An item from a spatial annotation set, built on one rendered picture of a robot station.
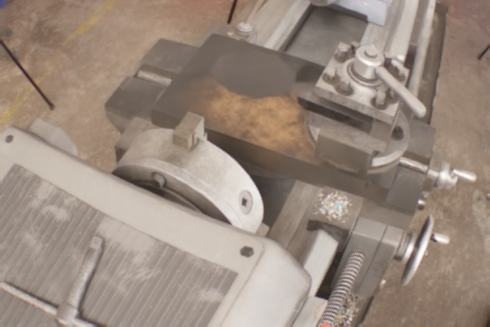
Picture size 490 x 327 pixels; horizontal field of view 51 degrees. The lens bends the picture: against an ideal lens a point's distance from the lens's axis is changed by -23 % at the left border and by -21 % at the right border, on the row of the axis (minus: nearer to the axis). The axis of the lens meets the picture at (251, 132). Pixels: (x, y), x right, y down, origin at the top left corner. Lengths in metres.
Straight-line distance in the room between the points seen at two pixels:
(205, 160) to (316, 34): 1.16
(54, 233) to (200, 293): 0.19
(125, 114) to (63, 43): 1.86
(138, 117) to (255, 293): 0.90
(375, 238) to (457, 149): 1.55
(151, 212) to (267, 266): 0.14
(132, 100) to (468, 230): 1.59
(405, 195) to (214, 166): 0.58
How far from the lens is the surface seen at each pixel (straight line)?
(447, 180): 1.46
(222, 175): 0.93
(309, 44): 1.98
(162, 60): 1.64
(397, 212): 1.38
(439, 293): 2.33
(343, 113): 1.21
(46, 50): 3.31
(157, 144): 0.95
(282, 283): 0.68
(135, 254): 0.67
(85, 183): 0.74
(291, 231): 1.32
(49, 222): 0.71
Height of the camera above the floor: 1.89
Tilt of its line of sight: 45 degrees down
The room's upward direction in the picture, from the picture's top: 5 degrees clockwise
